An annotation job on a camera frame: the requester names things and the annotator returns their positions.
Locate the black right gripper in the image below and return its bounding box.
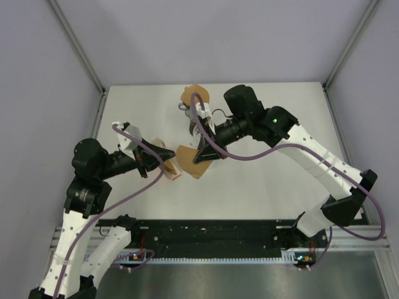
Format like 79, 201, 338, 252
193, 116, 250, 165

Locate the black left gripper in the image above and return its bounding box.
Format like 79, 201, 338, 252
98, 136, 175, 179

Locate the brown paper coffee filter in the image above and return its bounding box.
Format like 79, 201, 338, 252
181, 83, 211, 108

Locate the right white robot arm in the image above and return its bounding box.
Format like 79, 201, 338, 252
190, 85, 377, 247

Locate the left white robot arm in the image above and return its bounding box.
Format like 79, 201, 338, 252
29, 138, 175, 298

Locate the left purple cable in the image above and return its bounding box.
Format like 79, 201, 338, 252
51, 123, 165, 299

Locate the purple cable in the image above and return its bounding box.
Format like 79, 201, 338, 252
190, 92, 387, 271
51, 123, 165, 299

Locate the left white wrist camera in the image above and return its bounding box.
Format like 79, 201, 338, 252
111, 120, 143, 159

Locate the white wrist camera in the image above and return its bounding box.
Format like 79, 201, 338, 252
111, 120, 143, 159
195, 102, 216, 134

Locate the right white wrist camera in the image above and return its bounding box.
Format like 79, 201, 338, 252
195, 102, 216, 134

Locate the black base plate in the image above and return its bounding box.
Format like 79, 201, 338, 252
93, 216, 330, 259

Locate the grey cable duct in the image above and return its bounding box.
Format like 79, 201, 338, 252
87, 250, 316, 265

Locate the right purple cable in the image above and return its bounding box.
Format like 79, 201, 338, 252
190, 92, 387, 271

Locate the aluminium frame rail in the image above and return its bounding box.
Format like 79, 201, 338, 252
46, 0, 106, 95

